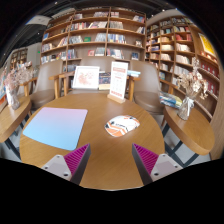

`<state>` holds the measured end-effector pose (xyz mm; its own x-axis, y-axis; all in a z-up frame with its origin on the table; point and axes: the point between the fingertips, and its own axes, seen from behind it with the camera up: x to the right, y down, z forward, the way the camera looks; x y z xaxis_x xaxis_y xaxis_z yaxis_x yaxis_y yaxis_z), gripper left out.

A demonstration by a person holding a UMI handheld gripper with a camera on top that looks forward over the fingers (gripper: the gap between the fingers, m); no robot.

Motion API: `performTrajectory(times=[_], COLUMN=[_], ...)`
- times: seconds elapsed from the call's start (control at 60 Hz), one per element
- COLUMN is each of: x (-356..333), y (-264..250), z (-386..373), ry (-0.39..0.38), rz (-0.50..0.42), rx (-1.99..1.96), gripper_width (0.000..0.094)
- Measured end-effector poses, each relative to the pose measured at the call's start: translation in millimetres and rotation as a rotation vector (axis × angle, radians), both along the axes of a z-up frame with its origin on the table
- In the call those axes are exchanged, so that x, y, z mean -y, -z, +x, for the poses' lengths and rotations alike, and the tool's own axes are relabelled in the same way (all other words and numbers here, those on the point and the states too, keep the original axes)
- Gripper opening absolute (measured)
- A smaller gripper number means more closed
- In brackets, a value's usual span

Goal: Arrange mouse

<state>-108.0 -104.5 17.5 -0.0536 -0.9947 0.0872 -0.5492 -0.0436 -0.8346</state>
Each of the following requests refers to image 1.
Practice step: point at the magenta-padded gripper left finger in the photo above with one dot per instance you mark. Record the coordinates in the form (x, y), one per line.
(78, 160)

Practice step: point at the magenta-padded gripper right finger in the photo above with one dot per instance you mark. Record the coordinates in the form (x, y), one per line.
(146, 160)

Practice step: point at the white and orange computer mouse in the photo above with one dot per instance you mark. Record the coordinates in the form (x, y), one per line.
(121, 126)

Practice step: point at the pastel blue pink mouse pad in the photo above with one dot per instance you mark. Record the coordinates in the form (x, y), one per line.
(55, 128)

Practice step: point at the wooden side table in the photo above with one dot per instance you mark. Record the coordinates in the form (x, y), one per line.
(11, 121)
(191, 131)

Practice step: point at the stack of colourful books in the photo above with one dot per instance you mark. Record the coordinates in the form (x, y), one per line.
(170, 100)

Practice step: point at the glass vase with beige flowers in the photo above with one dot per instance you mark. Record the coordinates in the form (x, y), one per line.
(185, 108)

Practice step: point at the white framed floral picture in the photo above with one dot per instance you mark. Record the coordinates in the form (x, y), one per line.
(85, 77)

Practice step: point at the dark blue book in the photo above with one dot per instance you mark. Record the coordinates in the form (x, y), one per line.
(104, 80)

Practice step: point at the brown wooden-armed chair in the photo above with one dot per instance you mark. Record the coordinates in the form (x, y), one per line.
(46, 81)

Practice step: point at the white orange sign, wooden base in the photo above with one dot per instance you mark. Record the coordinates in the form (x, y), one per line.
(118, 80)

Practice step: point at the light blue flat books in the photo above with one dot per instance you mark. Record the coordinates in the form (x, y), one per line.
(134, 73)

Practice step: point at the glass vase with pink flowers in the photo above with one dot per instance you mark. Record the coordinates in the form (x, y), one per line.
(14, 96)

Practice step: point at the brown chair holding framed picture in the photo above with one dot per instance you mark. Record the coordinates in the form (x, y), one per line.
(96, 61)

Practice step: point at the wooden bookshelf with yellow poster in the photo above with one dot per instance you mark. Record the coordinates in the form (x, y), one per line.
(180, 50)

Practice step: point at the distant wooden bookshelf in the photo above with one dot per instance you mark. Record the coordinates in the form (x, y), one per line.
(18, 58)

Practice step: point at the wide wooden bookshelf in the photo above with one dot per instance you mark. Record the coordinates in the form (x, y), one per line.
(93, 33)

